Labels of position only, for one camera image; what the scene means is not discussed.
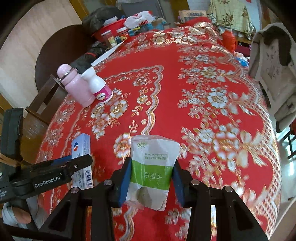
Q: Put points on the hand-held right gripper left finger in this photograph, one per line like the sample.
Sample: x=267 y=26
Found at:
x=124 y=185

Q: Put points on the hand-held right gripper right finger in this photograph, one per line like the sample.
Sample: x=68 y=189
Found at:
x=179 y=187

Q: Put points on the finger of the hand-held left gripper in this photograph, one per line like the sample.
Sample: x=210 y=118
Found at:
x=78 y=164
x=60 y=161

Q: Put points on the blue white medicine box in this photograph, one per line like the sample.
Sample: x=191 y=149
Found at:
x=81 y=146

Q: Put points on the green white tissue packet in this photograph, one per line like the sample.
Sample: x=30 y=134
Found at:
x=150 y=176

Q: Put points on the person's left forearm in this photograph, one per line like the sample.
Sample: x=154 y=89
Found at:
x=7 y=214

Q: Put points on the person's left hand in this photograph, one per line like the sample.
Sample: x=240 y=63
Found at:
x=23 y=215

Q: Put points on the dark wooden chair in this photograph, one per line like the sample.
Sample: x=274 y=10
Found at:
x=44 y=97

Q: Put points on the white pill bottle pink label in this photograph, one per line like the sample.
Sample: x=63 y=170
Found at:
x=99 y=88

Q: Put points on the red floral tablecloth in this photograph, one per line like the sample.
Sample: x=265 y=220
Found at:
x=185 y=92

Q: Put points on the black folded umbrella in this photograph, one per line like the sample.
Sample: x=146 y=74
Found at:
x=85 y=59

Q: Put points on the brown round board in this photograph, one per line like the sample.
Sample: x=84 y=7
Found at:
x=50 y=51

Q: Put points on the white paper sheet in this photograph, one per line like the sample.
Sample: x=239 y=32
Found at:
x=104 y=56

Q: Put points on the red plastic basin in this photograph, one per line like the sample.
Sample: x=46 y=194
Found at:
x=99 y=32

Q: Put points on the blue plastic wrapper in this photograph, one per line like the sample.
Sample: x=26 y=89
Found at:
x=244 y=62

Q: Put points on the black plastic bag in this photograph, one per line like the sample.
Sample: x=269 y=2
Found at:
x=97 y=18

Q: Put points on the grey fleece coat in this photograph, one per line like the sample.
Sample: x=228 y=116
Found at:
x=254 y=58

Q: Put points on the floral padded chair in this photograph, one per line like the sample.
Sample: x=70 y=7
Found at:
x=272 y=69

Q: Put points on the red thermos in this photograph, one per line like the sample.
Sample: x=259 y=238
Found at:
x=229 y=41

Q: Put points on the white plastic bag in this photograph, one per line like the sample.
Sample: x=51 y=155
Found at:
x=136 y=20

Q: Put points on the grey metal cabinet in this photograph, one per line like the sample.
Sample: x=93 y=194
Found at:
x=138 y=5

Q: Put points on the cardboard box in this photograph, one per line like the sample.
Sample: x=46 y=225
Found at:
x=192 y=16

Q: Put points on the yellow checked floral cloth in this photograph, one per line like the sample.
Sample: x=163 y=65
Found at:
x=229 y=14

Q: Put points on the yellow wooden frame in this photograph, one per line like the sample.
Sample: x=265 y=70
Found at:
x=79 y=9

